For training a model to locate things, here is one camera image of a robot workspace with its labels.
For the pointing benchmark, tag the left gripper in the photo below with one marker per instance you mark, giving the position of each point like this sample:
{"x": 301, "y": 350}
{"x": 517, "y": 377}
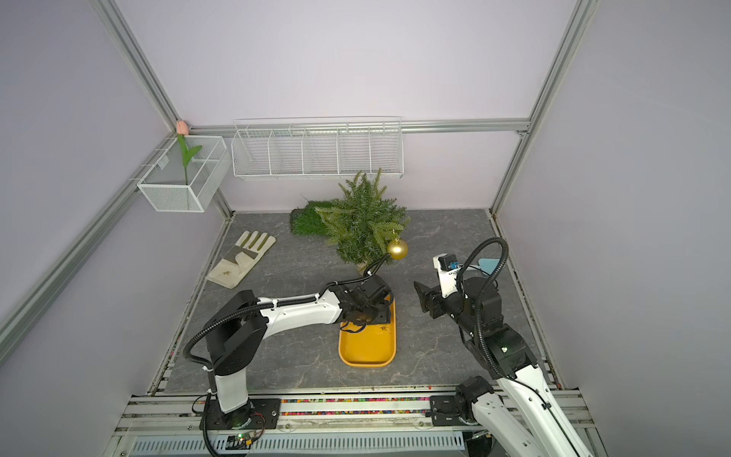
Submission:
{"x": 385, "y": 314}

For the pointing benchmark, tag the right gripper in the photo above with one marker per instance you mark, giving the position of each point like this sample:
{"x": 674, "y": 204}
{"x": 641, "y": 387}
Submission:
{"x": 428, "y": 298}

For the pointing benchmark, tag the yellow plastic tray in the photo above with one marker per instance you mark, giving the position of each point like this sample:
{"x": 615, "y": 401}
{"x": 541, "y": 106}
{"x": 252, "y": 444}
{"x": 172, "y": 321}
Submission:
{"x": 373, "y": 347}

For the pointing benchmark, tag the matte gold ornament ball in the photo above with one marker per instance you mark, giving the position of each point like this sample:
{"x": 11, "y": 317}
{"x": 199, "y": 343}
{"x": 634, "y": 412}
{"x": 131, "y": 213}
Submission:
{"x": 397, "y": 248}

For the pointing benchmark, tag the small green christmas tree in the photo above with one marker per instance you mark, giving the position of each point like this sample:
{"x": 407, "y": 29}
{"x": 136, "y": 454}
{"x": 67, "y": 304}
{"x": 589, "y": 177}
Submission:
{"x": 360, "y": 222}

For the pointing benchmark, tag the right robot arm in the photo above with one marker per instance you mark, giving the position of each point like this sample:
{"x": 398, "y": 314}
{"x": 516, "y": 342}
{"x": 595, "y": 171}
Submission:
{"x": 476, "y": 308}

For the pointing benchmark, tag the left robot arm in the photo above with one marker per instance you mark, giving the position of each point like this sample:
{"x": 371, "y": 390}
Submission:
{"x": 228, "y": 342}

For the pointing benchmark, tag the light blue flat object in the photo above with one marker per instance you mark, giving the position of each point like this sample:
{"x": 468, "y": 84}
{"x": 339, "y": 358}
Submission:
{"x": 488, "y": 265}

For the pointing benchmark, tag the green artificial grass mat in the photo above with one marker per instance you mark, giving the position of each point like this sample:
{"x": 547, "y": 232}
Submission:
{"x": 307, "y": 221}

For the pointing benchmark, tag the beige work glove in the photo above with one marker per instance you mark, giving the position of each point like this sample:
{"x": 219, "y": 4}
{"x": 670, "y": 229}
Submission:
{"x": 239, "y": 260}

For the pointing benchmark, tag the pink artificial tulip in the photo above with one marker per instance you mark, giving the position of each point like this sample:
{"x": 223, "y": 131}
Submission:
{"x": 187, "y": 152}

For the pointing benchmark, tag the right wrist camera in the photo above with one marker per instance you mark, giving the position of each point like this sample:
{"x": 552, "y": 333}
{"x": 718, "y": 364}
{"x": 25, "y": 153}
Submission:
{"x": 447, "y": 268}

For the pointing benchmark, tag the white wire wall basket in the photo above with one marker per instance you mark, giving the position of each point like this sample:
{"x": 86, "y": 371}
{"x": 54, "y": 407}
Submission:
{"x": 317, "y": 147}

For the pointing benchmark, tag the white mesh wall box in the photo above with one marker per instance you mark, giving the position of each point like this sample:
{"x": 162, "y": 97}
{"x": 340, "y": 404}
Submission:
{"x": 163, "y": 183}

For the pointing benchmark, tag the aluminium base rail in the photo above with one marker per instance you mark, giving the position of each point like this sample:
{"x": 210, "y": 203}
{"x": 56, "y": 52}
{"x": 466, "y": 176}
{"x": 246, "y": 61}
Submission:
{"x": 357, "y": 421}

